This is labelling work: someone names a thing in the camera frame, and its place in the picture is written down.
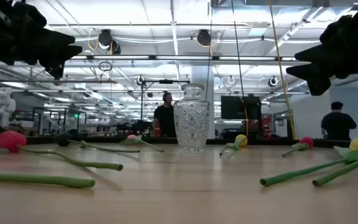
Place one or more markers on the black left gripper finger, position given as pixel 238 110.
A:
pixel 62 56
pixel 59 39

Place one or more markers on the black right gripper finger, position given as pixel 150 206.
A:
pixel 319 76
pixel 322 54

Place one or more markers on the red artificial tulip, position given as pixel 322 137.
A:
pixel 306 142
pixel 9 141

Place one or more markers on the black artificial tulip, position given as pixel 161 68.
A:
pixel 62 139
pixel 337 173

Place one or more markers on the pink artificial tulip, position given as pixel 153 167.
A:
pixel 42 179
pixel 131 137

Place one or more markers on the clear cut-glass vase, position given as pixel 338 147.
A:
pixel 191 124

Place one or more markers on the person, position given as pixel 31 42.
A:
pixel 165 119
pixel 337 124

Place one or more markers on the white robot figure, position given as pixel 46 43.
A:
pixel 2 105

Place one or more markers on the black monitor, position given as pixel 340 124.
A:
pixel 238 107

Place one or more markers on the black camera boom stand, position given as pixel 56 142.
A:
pixel 166 81

